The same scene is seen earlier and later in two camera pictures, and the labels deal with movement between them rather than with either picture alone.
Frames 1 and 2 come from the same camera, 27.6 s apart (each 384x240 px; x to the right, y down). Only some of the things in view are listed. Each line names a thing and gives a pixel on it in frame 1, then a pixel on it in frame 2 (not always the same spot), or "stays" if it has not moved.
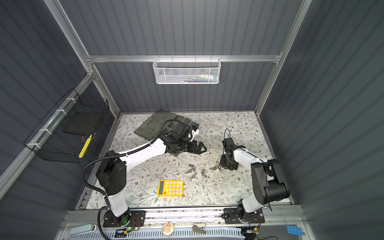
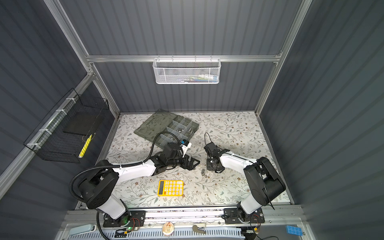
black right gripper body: [229, 164] -> [210, 166]
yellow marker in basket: [85, 147] stays
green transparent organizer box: [160, 122] stays
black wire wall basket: [65, 134] stays
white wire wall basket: [186, 71] stays
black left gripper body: [190, 146] -> [180, 161]
